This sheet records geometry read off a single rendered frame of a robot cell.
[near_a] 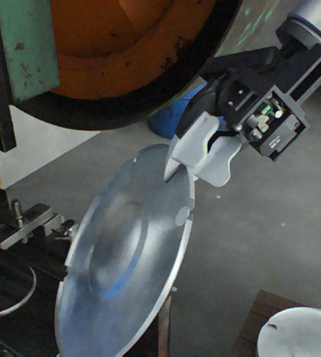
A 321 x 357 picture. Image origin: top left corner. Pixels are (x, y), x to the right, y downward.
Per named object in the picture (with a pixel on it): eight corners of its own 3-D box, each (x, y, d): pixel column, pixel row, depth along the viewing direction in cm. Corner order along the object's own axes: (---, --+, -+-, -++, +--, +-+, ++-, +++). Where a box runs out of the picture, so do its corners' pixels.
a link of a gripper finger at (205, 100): (170, 131, 46) (229, 69, 45) (166, 124, 48) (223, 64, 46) (197, 154, 49) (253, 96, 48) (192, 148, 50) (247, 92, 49)
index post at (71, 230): (84, 256, 87) (80, 219, 82) (74, 265, 85) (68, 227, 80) (74, 252, 89) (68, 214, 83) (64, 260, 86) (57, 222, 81)
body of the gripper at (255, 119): (229, 129, 41) (322, 30, 39) (194, 97, 48) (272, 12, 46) (271, 169, 46) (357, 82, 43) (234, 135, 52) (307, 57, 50)
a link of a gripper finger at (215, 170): (184, 207, 47) (243, 143, 45) (166, 180, 52) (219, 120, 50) (202, 219, 49) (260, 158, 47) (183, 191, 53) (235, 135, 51)
